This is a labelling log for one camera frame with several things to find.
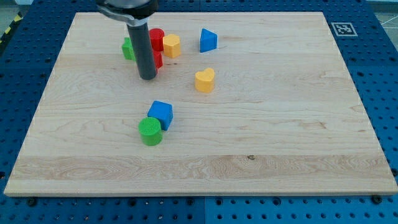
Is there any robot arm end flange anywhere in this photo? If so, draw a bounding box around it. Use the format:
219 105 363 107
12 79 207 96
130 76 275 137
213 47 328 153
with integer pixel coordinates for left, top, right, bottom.
95 0 159 27

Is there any yellow heart block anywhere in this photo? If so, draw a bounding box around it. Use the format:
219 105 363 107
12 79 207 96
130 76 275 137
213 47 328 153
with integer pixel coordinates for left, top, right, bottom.
195 68 215 93

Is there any yellow hexagon block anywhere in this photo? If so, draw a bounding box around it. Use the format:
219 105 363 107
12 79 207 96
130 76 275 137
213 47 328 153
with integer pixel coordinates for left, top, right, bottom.
163 34 181 58

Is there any blue cube block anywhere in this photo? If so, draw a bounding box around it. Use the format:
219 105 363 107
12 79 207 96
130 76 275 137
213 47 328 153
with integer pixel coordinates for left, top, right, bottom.
147 101 174 131

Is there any green cylinder block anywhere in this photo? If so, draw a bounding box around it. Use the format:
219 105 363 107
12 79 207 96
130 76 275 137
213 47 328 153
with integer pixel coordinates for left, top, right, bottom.
138 117 163 146

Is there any wooden board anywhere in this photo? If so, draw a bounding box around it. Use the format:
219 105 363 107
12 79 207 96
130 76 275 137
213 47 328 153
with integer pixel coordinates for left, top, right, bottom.
4 12 397 197

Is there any red block behind rod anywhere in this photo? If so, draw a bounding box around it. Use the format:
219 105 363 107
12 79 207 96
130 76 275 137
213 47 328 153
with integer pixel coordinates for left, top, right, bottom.
152 50 163 73

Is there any blue triangle block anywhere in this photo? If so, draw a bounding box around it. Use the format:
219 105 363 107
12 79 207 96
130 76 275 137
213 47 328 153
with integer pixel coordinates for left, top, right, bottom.
200 29 218 53

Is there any red cylinder block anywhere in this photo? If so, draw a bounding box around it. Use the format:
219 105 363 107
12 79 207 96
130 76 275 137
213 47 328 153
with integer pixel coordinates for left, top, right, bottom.
149 28 165 52

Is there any green star block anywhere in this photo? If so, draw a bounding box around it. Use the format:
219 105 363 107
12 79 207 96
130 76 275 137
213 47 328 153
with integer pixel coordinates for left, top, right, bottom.
121 37 136 61

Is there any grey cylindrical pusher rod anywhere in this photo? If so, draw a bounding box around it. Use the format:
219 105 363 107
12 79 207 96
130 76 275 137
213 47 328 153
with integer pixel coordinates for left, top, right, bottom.
127 23 157 80

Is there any fiducial marker tag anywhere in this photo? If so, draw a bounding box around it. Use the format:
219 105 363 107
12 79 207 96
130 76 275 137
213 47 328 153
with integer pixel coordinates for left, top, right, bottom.
331 22 358 37

